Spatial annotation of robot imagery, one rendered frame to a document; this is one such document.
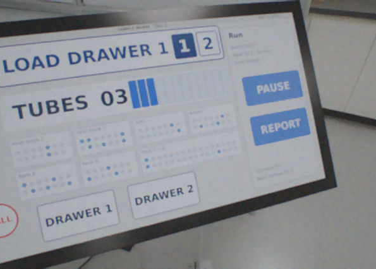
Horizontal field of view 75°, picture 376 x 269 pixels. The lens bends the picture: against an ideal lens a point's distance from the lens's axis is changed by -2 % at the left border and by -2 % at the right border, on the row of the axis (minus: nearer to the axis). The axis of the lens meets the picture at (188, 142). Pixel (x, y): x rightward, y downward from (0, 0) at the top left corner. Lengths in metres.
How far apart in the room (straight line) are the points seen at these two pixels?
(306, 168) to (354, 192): 1.55
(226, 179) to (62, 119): 0.23
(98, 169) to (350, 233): 1.55
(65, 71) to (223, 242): 1.26
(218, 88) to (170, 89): 0.07
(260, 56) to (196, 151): 0.18
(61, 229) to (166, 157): 0.16
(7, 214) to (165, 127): 0.22
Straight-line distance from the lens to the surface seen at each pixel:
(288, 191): 0.42
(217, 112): 0.36
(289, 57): 0.44
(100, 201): 0.35
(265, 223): 1.58
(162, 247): 0.61
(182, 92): 0.36
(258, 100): 0.39
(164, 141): 0.34
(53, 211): 0.36
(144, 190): 0.34
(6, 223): 0.38
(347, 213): 1.82
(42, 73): 0.37
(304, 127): 0.43
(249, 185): 0.38
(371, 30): 2.35
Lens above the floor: 1.27
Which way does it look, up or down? 39 degrees down
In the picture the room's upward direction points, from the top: 1 degrees counter-clockwise
